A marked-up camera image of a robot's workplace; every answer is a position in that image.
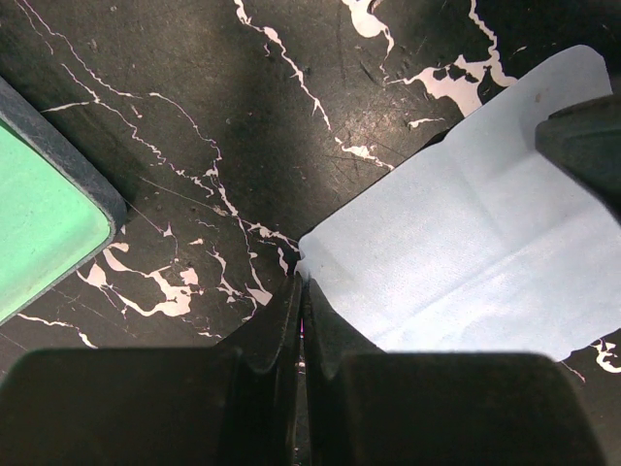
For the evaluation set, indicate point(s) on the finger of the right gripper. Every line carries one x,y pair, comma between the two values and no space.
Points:
583,140

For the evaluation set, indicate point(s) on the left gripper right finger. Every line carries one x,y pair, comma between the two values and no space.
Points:
368,406

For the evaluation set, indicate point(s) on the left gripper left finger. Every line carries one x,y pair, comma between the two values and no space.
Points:
229,404

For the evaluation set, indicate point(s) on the light blue cleaning cloth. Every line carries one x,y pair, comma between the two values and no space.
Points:
478,242

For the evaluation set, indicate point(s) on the blue-grey glasses case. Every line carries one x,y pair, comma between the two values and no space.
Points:
57,209

